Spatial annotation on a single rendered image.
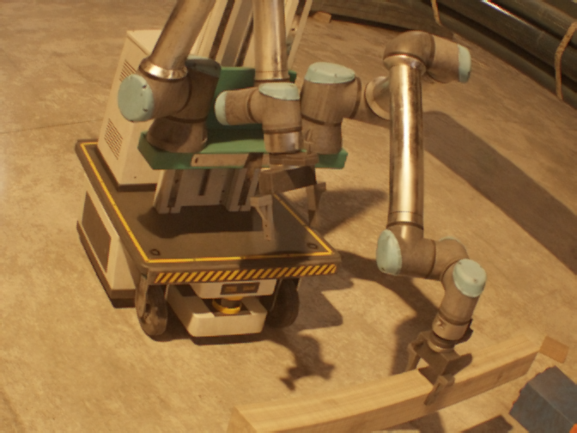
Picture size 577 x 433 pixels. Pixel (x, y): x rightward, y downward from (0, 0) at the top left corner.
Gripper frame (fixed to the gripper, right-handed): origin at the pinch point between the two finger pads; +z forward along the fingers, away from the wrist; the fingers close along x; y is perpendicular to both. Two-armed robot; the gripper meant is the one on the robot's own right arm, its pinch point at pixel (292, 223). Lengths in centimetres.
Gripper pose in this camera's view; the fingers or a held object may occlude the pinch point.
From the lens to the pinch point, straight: 206.8
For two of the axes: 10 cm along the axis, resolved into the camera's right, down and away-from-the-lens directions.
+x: -7.7, 2.1, -6.0
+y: -6.3, -1.1, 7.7
